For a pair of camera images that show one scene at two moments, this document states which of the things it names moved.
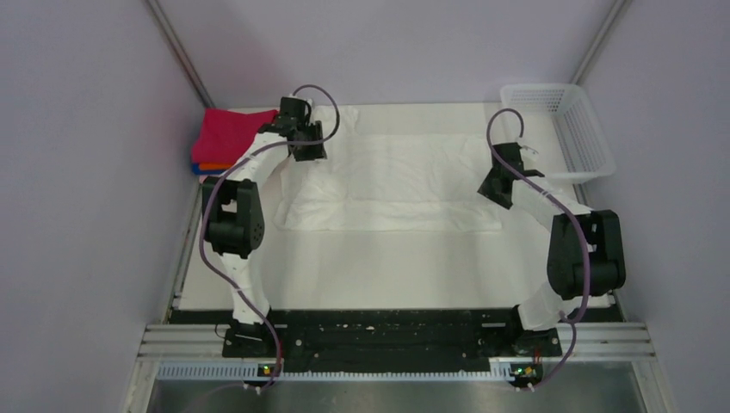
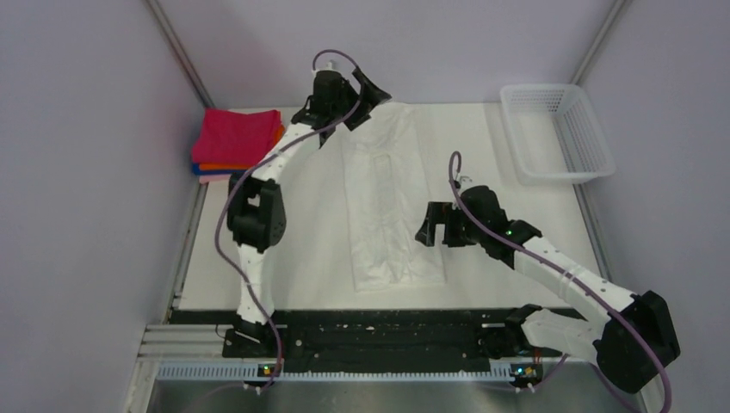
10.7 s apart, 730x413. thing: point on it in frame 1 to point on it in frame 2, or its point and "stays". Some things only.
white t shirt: x=426 y=181 to x=396 y=228
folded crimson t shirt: x=225 y=135 stays
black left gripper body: x=311 y=131 to x=368 y=102
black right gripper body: x=489 y=188 to x=459 y=231
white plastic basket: x=565 y=136 stays
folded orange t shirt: x=215 y=166 stays
